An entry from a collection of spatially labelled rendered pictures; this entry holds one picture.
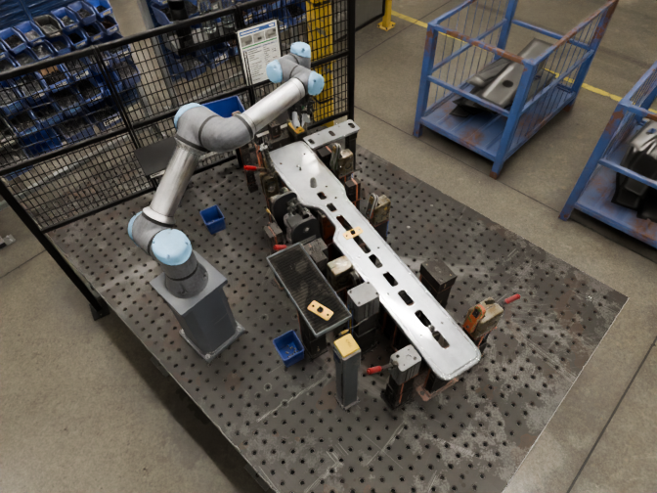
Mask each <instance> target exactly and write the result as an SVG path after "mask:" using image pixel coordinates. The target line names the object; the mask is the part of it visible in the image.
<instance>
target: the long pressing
mask: <svg viewBox="0 0 657 493"><path fill-rule="evenodd" d="M269 154H270V157H271V159H272V160H273V165H274V166H275V169H276V171H278V174H279V175H278V176H279V177H280V178H281V180H282V181H283V182H284V184H285V185H286V187H287V188H288V189H289V190H290V191H294V192H295V193H296V195H297V200H298V202H300V203H301V205H302V206H304V207H308V208H315V209H318V210H320V211H321V212H322V213H323V214H324V215H325V216H326V218H327V219H328V220H329V222H330V223H331V224H332V225H333V227H334V228H335V232H334V235H333V238H332V241H333V244H334V245H335V246H336V248H337V249H338V250H339V252H340V253H341V254H342V255H346V256H347V257H348V259H349V260H350V261H351V262H352V264H353V265H354V270H355V271H356V272H357V273H358V274H359V275H360V277H361V280H362V281H363V282H365V281H371V282H372V284H373V285H374V286H375V288H376V289H377V290H378V292H379V293H380V299H379V303H380V305H381V306H382V307H383V309H384V310H385V311H386V312H387V314H388V315H389V316H390V318H391V319H392V320H393V321H394V323H395V324H396V325H397V327H398V328H399V329H400V331H401V332H402V333H403V334H404V336H405V337H406V338H407V340H408V341H409V342H410V343H411V345H412V346H413V347H414V349H415V350H416V351H417V353H418V354H419V355H420V357H421V358H422V359H423V360H424V362H425V363H426V364H427V366H428V367H429V368H430V370H431V371H432V372H433V373H434V375H435V376H436V377H437V378H438V379H440V380H442V381H450V380H452V379H453V378H455V377H457V376H458V375H460V374H461V373H463V372H464V371H466V370H468V369H469V368H471V367H472V366H474V365H475V364H477V363H478V362H479V361H480V359H481V352H480V350H479V348H478V347H477V346H476V345H475V344H474V342H473V341H472V340H471V339H470V338H469V337H468V336H467V334H466V333H465V332H464V331H463V330H462V329H461V328H460V326H459V325H458V324H457V323H456V322H455V321H454V319H453V318H452V317H451V316H450V315H449V314H448V312H447V311H446V310H445V309H444V308H443V307H442V306H441V304H440V303H439V302H438V301H437V300H436V299H435V298H434V296H433V295H432V294H431V293H430V292H429V291H428V290H427V288H426V287H425V286H424V285H423V284H422V283H421V282H420V280H419V279H418V278H417V277H416V276H415V274H414V273H413V272H412V271H411V270H410V269H409V268H408V266H407V265H406V264H405V263H404V262H403V261H402V260H401V258H400V257H399V256H398V255H397V254H396V253H395V252H394V250H393V249H392V248H391V247H390V246H389V245H388V243H387V242H386V241H385V240H384V239H383V238H382V237H381V236H380V235H379V234H378V232H377V231H376V230H375V229H374V227H373V226H372V225H371V224H370V223H369V222H368V220H367V219H366V218H365V217H364V216H363V215H362V213H361V212H360V211H359V210H358V209H357V208H356V207H355V205H354V204H353V203H351V202H350V201H349V200H348V198H347V196H346V192H345V188H344V186H343V185H342V184H341V183H340V181H339V180H338V179H337V178H336V177H335V176H334V175H333V174H332V172H331V171H330V170H329V169H328V168H327V167H326V166H325V164H324V163H323V162H322V161H321V160H320V159H319V158H318V156H317V155H316V154H315V153H314V152H313V151H312V150H311V149H310V147H309V146H308V145H307V144H306V143H305V142H303V141H296V142H294V143H291V144H289V145H286V146H284V147H281V148H279V149H276V150H273V151H271V152H269ZM303 154H305V155H303ZM280 163H281V164H280ZM296 165H298V167H296ZM299 167H301V169H302V170H299ZM311 177H315V178H316V180H317V187H316V188H311V187H310V178H311ZM326 186H327V187H326ZM320 192H322V193H324V195H325V196H326V197H327V198H326V199H324V200H321V199H320V198H319V197H318V195H317V194H318V193H320ZM335 197H336V198H335ZM330 203H332V204H333V206H334V207H335V208H336V209H337V211H335V212H330V210H329V209H328V208H327V204H330ZM339 215H342V216H343V218H344V219H345V220H346V221H347V222H348V224H349V225H350V226H351V227H352V228H353V229H354V228H356V227H358V226H359V227H360V228H361V229H362V230H363V231H364V232H363V233H362V234H359V235H357V236H359V237H360V238H361V239H362V240H363V242H364V243H365V244H366V245H367V246H368V248H369V249H370V250H371V252H369V253H364V252H363V251H362V250H361V248H360V247H359V246H358V245H357V243H356V242H355V241H354V240H353V238H354V237H353V238H351V239H349V240H346V239H345V238H344V237H343V235H342V234H343V233H345V232H347V231H346V230H345V229H344V228H343V226H342V225H341V224H340V223H339V221H338V220H337V219H336V217H337V216H339ZM378 247H379V248H378ZM373 254H374V255H375V256H376V257H377V259H378V260H379V261H380V262H381V263H382V265H383V266H382V267H380V268H376V267H375V266H374V264H373V263H372V262H371V261H370V259H369V256H371V255H373ZM358 257H360V258H358ZM386 272H389V273H390V274H391V275H392V277H393V278H394V279H395V280H396V281H397V283H398V285H397V286H395V287H392V286H391V285H390V284H389V283H388V282H387V280H386V279H385V278H384V277H383V274H384V273H386ZM400 291H405V292H406V294H407V295H408V296H409V297H410V298H411V300H412V301H413V302H414V304H413V305H411V306H408V305H407V304H406V303H405V301H404V300H403V299H402V298H401V297H400V295H399V294H398V293H399V292H400ZM388 293H389V294H388ZM418 310H420V311H421V312H422V313H423V314H424V315H425V317H426V318H427V319H428V320H429V321H430V323H431V325H434V326H435V330H436V331H434V332H431V331H430V330H428V327H430V326H428V327H425V326H424V325H423V324H422V322H421V321H420V320H419V319H418V318H417V316H416V315H415V312H417V311H418ZM441 322H443V324H441ZM436 332H439V333H440V335H441V336H442V337H443V338H444V339H445V341H446V342H447V343H448V344H449V345H450V346H449V347H448V348H446V349H443V348H442V347H441V346H440V344H439V343H438V342H437V341H436V340H435V338H434V337H433V336H432V334H434V333H436ZM421 335H422V336H421Z"/></svg>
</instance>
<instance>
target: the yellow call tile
mask: <svg viewBox="0 0 657 493"><path fill-rule="evenodd" d="M334 345H335V346H336V348H337V349H338V351H339V352H340V354H341V355H342V357H343V358H345V357H346V356H348V355H350V354H352V353H353V352H355V351H357V350H359V349H360V347H359V345H358V344H357V343H356V341H355V340H354V338H352V336H351V335H350V334H348V335H346V336H344V337H342V338H340V339H338V340H337V341H335V342H334Z"/></svg>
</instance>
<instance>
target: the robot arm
mask: <svg viewBox="0 0 657 493"><path fill-rule="evenodd" d="M310 66H311V50H310V46H309V45H308V44H306V43H304V42H295V43H293V44H292V45H291V47H290V53H289V54H287V55H285V56H283V57H281V58H278V59H276V60H273V61H272V62H270V63H269V64H267V66H266V73H267V76H268V78H269V79H270V80H271V81H272V82H274V83H278V82H282V81H284V82H285V83H284V84H283V85H282V86H280V87H279V88H277V89H276V90H275V91H273V92H272V93H270V94H269V95H268V96H266V97H265V98H263V99H262V100H261V101H259V102H258V103H256V104H255V105H254V106H252V107H251V108H249V109H248V110H246V111H245V112H243V113H242V114H235V115H233V116H232V117H229V118H224V117H222V116H220V115H219V114H217V113H215V112H213V111H211V110H210V109H209V108H207V107H205V106H202V105H200V104H196V103H190V104H187V105H185V106H183V107H182V108H181V109H179V110H178V112H177V113H176V115H175V119H174V123H175V127H176V129H177V133H176V135H175V137H174V138H175V140H176V143H177V145H176V147H175V150H174V152H173V154H172V156H171V159H170V161H169V162H168V165H167V167H166V169H165V171H164V174H163V176H162V178H161V181H160V183H159V185H158V187H157V190H156V192H155V194H154V196H153V200H152V202H151V205H150V206H148V207H145V208H144V209H143V211H140V212H138V213H137V215H136V216H135V215H134V216H133V217H132V218H131V220H130V222H129V225H128V234H129V237H130V238H131V240H132V241H133V242H134V243H135V244H136V245H137V246H138V247H140V248H141V249H143V250H144V251H145V252H146V253H147V254H148V255H150V256H151V257H152V258H153V259H154V260H155V261H157V262H158V263H159V264H160V265H161V267H162V269H163V271H164V273H165V274H166V280H165V283H166V286H167V288H168V290H169V292H170V293H171V294H172V295H174V296H176V297H179V298H189V297H193V296H195V295H197V294H199V293H200V292H202V291H203V290H204V289H205V287H206V285H207V283H208V273H207V271H206V269H205V267H204V266H203V265H202V264H201V263H199V262H198V261H197V259H196V256H195V254H194V252H193V249H192V246H191V243H190V241H189V239H188V238H187V237H186V235H185V234H184V233H182V232H181V231H179V230H175V229H173V227H174V225H175V223H176V221H175V218H174V214H175V212H176V209H177V207H178V205H179V203H180V200H181V198H182V197H183V195H184V193H185V190H186V188H187V186H188V184H189V182H190V179H191V177H192V175H193V173H194V170H195V168H196V166H197V163H198V160H199V158H200V156H201V155H204V154H206V153H207V152H208V150H210V151H211V152H214V153H226V152H229V151H232V150H235V149H237V148H240V147H242V146H244V145H245V144H247V143H248V142H249V141H251V140H252V139H253V138H254V134H255V133H256V132H257V131H259V130H260V129H261V128H263V127H264V126H265V125H267V124H268V123H269V122H271V121H272V120H273V119H275V118H276V117H277V116H279V115H280V114H281V113H283V112H284V111H286V110H287V114H288V117H289V119H290V122H291V124H292V126H293V128H294V129H295V130H296V127H297V126H298V127H299V126H301V127H303V125H304V122H308V123H310V118H309V117H308V115H307V113H308V114H310V113H312V112H315V101H314V100H313V99H312V98H310V97H309V95H314V96H316V95H318V94H320V93H321V91H322V90H323V87H324V79H323V77H322V76H321V75H320V74H318V73H316V72H315V71H313V70H310ZM312 104H314V108H313V109H312ZM298 115H299V118H300V121H299V120H298V118H297V116H298ZM172 229H173V230H172Z"/></svg>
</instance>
